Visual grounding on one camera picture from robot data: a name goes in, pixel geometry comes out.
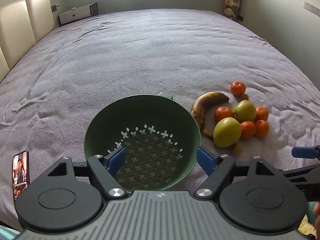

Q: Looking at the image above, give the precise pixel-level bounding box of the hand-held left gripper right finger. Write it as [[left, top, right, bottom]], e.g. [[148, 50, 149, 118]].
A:
[[195, 146, 283, 199]]

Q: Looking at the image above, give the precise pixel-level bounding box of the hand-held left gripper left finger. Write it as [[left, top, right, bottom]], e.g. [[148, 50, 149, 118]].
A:
[[47, 146, 127, 199]]

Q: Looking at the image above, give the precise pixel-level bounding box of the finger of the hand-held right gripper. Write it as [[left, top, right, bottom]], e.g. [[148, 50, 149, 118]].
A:
[[278, 164, 320, 183], [291, 145, 320, 159]]

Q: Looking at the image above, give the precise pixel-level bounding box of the large yellow apple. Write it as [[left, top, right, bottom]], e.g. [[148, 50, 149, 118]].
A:
[[213, 117, 242, 148]]

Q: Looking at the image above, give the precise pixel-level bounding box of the orange tangerine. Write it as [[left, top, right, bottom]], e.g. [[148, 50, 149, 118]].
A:
[[240, 121, 256, 140], [255, 106, 270, 121], [254, 119, 270, 138], [214, 106, 234, 123], [230, 81, 247, 96]]

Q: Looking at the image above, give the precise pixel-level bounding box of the green colander bowl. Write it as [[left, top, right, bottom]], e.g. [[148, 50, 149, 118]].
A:
[[84, 92, 202, 193]]

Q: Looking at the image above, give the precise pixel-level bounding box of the small green apple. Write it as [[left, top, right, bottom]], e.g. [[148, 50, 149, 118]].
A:
[[233, 100, 257, 123]]

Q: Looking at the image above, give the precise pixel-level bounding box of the yellow fuzzy cloth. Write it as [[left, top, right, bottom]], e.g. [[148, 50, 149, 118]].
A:
[[298, 214, 317, 236]]

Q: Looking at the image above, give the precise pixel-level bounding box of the brown spotted banana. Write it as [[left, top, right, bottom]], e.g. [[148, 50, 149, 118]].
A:
[[190, 91, 230, 138]]

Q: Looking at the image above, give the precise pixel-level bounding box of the black smartphone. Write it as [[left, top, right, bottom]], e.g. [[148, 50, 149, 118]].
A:
[[12, 150, 31, 201]]

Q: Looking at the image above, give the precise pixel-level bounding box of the purple blanket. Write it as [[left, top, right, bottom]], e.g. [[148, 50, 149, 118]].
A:
[[0, 8, 320, 232]]

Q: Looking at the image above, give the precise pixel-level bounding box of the teal cloth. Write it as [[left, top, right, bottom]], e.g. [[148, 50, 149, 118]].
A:
[[0, 225, 22, 240]]

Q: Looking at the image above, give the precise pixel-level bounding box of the white nightstand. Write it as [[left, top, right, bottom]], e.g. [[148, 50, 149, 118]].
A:
[[58, 2, 99, 26]]

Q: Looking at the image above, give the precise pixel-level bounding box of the beige padded headboard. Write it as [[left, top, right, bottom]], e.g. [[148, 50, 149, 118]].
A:
[[0, 0, 55, 82]]

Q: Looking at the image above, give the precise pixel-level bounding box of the white wall socket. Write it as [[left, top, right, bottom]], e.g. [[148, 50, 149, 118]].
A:
[[303, 1, 320, 12]]

